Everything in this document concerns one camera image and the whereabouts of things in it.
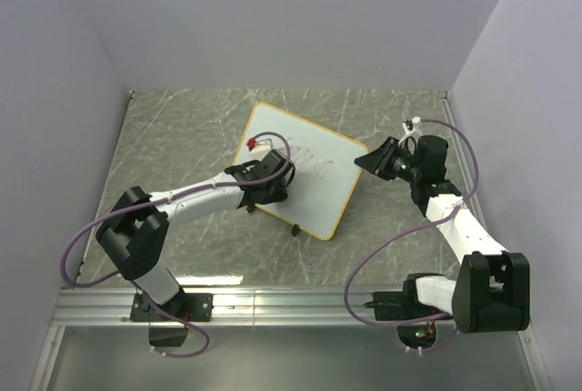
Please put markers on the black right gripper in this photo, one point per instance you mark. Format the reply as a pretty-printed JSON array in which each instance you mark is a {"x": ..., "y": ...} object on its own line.
[{"x": 378, "y": 160}]

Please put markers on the yellow framed whiteboard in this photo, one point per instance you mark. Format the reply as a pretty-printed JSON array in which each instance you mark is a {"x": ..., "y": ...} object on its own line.
[{"x": 326, "y": 174}]

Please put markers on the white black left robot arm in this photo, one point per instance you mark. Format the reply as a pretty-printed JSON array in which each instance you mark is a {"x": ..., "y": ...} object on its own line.
[{"x": 134, "y": 236}]

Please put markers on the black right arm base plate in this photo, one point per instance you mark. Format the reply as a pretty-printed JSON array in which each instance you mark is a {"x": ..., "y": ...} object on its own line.
[{"x": 388, "y": 306}]

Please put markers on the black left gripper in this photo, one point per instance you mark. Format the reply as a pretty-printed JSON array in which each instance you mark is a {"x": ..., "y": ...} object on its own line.
[{"x": 278, "y": 195}]

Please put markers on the aluminium mounting rail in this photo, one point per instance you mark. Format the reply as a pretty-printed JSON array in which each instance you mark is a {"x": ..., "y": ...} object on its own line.
[{"x": 230, "y": 306}]

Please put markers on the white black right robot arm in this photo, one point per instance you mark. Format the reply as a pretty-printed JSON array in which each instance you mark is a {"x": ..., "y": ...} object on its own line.
[{"x": 492, "y": 289}]

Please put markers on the black right whiteboard foot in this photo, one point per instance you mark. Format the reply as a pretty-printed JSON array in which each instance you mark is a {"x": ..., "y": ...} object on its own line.
[{"x": 295, "y": 230}]

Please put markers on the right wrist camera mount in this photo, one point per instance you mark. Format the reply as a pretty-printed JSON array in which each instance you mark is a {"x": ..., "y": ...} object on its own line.
[{"x": 412, "y": 127}]

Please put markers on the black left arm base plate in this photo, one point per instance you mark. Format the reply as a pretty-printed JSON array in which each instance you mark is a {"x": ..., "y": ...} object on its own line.
[{"x": 192, "y": 307}]

